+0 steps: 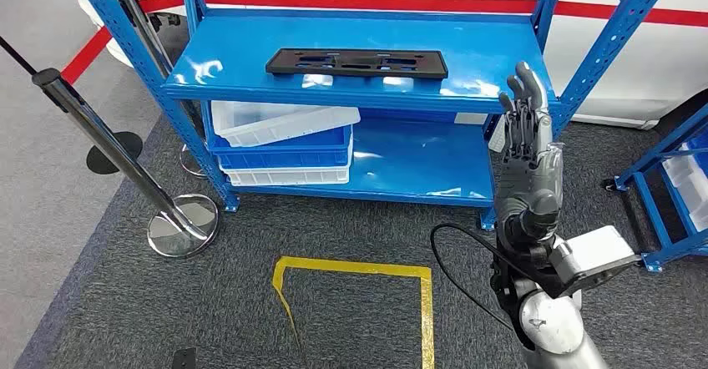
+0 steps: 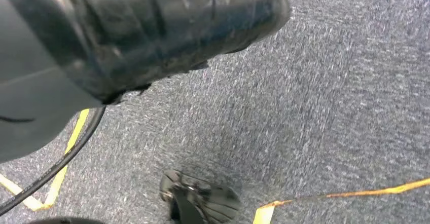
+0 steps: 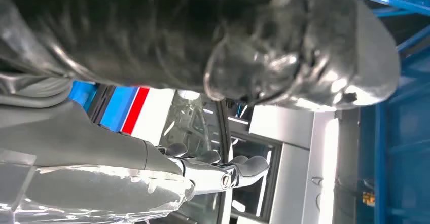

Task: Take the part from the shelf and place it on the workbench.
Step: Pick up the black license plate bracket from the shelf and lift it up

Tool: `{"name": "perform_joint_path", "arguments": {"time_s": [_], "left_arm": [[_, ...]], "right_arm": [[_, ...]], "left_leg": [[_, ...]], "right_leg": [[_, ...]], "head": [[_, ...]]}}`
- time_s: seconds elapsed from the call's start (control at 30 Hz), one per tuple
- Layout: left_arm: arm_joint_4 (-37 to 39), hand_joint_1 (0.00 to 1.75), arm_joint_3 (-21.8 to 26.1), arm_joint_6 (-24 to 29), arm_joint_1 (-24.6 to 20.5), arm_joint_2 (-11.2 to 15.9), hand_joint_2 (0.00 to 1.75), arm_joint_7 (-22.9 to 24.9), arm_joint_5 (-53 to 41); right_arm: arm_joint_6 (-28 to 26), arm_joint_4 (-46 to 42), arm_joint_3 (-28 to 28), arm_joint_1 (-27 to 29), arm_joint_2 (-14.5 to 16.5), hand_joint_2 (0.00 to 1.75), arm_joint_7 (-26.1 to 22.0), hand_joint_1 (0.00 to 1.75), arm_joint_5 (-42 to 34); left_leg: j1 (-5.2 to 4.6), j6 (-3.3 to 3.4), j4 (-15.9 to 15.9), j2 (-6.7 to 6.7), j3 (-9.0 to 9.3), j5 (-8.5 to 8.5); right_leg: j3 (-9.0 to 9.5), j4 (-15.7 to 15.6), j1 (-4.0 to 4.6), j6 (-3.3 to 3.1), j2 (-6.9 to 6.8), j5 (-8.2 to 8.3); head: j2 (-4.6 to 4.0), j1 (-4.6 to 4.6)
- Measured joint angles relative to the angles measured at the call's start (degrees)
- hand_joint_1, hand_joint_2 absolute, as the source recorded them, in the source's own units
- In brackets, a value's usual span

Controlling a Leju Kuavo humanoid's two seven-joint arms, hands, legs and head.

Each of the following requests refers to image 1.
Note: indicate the black plastic frame part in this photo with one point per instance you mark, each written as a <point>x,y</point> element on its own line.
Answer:
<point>276,63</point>

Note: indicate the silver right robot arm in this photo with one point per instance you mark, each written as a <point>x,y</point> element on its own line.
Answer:
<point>558,328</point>

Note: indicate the blue metal shelf rack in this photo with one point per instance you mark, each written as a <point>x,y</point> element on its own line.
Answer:
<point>487,40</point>

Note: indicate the white plastic bin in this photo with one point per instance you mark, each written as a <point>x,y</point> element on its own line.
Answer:
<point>265,128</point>
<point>287,177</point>
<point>694,195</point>

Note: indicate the blue plastic bin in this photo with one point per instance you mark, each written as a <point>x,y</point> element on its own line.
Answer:
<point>276,159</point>

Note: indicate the yellow floor tape outline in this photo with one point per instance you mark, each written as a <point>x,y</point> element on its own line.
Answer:
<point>354,268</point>

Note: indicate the red barrier belt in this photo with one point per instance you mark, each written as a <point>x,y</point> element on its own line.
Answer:
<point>387,2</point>
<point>83,57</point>

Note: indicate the black pole with disc base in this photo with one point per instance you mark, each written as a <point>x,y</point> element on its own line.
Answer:
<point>113,156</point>

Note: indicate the white car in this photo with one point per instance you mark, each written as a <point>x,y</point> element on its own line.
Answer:
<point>636,68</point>

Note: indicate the blue wheeled cart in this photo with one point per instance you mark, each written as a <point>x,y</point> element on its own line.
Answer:
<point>672,252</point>

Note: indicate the chrome stanchion post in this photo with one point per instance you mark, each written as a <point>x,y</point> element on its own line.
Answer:
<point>146,40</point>
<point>182,234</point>

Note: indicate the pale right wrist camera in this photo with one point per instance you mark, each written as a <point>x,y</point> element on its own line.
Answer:
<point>597,256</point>

